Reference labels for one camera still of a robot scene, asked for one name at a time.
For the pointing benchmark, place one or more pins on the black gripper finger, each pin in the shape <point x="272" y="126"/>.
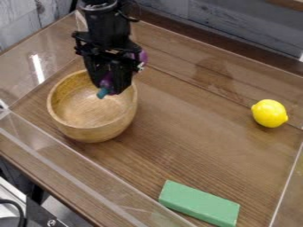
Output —
<point x="121" y="75"/>
<point x="97" y="67"/>

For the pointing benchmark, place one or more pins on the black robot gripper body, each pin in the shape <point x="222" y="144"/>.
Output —
<point x="107" y="38"/>

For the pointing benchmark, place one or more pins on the purple toy eggplant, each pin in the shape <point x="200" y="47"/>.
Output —
<point x="137" y="65"/>

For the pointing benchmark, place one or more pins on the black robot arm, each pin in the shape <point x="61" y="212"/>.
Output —
<point x="112" y="57"/>

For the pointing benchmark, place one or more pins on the brown wooden bowl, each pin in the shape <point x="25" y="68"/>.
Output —
<point x="83" y="117"/>

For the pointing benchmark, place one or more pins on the yellow toy lemon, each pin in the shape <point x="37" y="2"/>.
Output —
<point x="268" y="113"/>

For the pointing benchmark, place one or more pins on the green rectangular block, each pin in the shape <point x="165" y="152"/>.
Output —
<point x="199" y="204"/>

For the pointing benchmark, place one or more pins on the clear acrylic tray wall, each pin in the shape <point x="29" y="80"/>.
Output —
<point x="84" y="186"/>

